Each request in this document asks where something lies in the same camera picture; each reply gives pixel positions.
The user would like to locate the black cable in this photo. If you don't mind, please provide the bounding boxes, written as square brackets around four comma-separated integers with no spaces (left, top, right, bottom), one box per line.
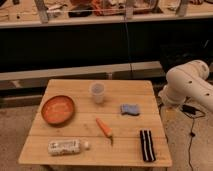
[179,106,207,171]

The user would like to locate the wooden table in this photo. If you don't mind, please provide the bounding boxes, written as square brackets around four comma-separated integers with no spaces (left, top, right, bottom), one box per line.
[19,79,172,168]

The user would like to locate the translucent white cup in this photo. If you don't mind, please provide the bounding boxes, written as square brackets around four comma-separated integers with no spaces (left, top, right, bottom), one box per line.
[89,82,105,104]

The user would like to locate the wooden workbench shelf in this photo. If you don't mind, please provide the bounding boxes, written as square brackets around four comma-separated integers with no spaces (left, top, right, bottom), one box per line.
[0,0,213,29]

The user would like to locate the orange carrot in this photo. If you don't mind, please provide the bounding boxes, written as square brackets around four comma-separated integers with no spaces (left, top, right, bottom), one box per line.
[96,118,113,138]

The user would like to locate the white plastic bottle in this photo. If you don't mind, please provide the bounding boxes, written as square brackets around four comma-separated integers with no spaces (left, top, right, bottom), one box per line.
[48,139,90,156]

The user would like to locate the black white striped cloth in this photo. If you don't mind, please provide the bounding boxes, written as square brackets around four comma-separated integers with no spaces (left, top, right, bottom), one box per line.
[140,130,156,162]

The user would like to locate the orange ceramic bowl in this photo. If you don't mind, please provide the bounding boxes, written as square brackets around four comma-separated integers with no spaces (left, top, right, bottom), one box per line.
[41,95,75,125]

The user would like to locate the black power adapter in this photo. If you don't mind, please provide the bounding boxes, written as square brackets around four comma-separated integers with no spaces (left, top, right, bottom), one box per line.
[182,105,196,115]

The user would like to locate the blue sponge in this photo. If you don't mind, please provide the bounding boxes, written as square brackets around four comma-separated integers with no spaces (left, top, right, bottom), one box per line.
[120,104,140,116]

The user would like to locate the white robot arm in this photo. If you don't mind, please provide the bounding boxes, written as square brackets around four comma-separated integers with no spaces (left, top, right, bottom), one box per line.
[159,60,213,112]

